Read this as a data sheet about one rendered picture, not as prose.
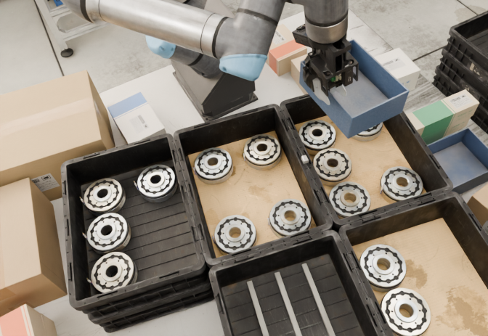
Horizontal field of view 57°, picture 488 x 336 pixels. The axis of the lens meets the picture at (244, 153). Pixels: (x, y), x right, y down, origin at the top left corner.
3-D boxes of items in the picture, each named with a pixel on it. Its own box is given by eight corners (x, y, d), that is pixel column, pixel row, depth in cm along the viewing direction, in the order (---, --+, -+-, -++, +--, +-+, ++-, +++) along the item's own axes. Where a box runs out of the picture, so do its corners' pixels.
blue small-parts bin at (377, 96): (298, 83, 109) (299, 61, 103) (349, 60, 113) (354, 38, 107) (348, 138, 98) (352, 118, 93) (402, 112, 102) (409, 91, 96)
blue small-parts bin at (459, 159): (438, 205, 127) (445, 191, 122) (406, 165, 136) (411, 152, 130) (495, 177, 131) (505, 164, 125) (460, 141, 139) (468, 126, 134)
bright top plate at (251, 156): (238, 143, 126) (237, 141, 126) (270, 130, 128) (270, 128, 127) (253, 170, 120) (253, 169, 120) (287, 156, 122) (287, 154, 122)
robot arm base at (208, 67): (191, 54, 149) (168, 45, 142) (220, 21, 142) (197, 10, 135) (206, 88, 143) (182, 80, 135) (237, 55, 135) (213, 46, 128)
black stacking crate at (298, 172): (181, 157, 131) (173, 133, 121) (277, 129, 134) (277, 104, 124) (214, 284, 108) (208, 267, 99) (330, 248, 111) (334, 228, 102)
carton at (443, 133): (403, 157, 138) (407, 145, 133) (391, 143, 141) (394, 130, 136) (465, 126, 142) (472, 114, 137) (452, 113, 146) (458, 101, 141)
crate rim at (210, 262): (173, 136, 123) (171, 130, 121) (277, 107, 126) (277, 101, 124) (208, 271, 100) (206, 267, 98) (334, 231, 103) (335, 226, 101)
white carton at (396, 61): (362, 109, 150) (367, 90, 142) (344, 85, 156) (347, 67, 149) (414, 88, 153) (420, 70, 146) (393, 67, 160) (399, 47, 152)
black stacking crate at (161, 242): (78, 186, 128) (62, 163, 118) (179, 157, 131) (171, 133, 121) (90, 324, 105) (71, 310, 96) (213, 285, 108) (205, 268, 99)
